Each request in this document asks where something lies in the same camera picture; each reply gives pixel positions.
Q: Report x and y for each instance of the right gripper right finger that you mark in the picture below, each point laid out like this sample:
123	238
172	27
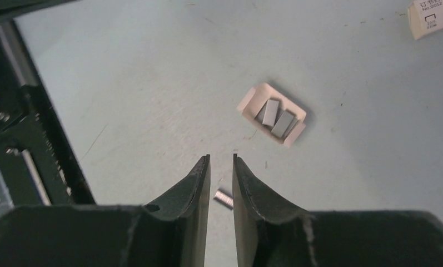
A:
272	231

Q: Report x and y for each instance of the white staple box barcode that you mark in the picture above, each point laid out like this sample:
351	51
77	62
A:
273	113

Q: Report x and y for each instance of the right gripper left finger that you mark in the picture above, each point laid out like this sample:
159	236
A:
171	230

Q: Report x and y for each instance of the small white staple box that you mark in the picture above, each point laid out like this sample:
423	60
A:
425	17

